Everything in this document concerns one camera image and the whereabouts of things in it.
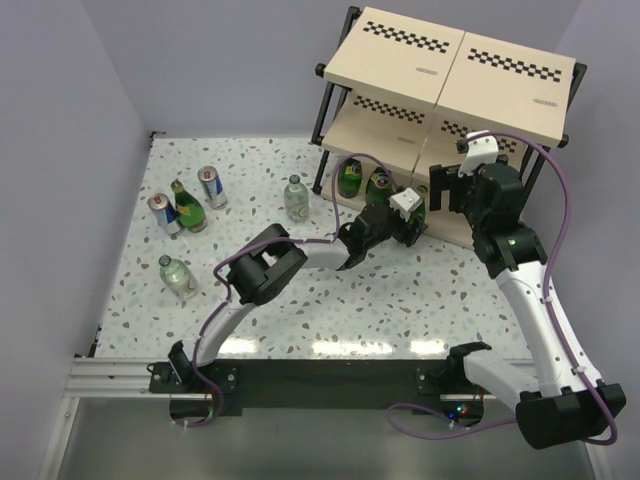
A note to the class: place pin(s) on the green bottle on shelf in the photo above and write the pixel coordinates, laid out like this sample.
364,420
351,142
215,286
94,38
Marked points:
350,178

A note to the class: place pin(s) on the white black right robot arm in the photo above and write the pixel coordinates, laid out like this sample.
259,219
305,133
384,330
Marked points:
566,399

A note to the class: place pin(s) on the clear bottle green cap left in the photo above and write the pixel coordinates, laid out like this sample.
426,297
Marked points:
177,277

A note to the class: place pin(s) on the silver blue can back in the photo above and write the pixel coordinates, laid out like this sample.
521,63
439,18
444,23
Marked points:
211,184

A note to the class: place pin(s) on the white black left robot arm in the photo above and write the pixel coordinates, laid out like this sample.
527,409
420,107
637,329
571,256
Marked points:
258,273

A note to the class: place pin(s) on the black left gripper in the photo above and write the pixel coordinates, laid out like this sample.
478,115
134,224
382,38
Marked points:
405,235

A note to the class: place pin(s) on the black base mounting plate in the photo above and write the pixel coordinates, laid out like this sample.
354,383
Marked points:
315,384

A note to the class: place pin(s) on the clear bottle green cap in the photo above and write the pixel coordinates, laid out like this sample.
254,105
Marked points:
177,277
296,200

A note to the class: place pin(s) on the beige three-tier shelf unit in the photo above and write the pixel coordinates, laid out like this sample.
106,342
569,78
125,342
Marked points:
403,91

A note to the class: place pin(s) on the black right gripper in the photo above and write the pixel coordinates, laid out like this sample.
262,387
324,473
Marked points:
446,178

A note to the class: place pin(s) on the silver blue can front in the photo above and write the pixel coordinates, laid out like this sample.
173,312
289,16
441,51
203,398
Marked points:
165,214

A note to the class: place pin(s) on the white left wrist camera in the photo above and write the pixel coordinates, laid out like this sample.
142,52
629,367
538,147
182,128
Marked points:
405,201

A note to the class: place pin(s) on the silver blue can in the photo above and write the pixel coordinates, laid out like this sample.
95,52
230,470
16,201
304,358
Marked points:
211,184
165,214

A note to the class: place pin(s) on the clear bottle green cap centre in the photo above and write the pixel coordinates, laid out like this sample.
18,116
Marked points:
296,200

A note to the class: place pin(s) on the green Perrier bottle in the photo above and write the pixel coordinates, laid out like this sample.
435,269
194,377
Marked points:
417,219
379,187
191,213

